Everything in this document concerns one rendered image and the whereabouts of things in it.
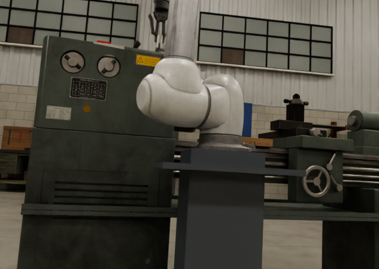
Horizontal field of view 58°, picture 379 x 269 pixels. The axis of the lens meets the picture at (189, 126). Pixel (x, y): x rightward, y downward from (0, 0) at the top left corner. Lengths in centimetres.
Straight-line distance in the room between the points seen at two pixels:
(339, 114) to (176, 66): 885
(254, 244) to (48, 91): 100
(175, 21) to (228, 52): 791
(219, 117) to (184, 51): 25
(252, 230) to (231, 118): 38
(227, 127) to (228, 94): 11
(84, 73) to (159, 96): 57
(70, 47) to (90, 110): 29
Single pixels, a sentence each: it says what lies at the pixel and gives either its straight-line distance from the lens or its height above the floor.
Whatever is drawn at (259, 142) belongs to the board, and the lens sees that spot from 177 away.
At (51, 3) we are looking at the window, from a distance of 950.
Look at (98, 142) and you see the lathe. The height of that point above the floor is 82.
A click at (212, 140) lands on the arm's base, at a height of 83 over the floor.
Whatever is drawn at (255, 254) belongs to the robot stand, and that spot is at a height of 48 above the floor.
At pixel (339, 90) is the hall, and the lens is 1003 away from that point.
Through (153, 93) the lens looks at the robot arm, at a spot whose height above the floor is 96.
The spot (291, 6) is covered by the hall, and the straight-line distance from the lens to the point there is 1015.
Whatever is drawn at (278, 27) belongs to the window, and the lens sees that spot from 972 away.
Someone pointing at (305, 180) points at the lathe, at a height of 71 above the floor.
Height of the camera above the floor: 74
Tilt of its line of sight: 7 degrees up
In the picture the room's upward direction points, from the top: 3 degrees clockwise
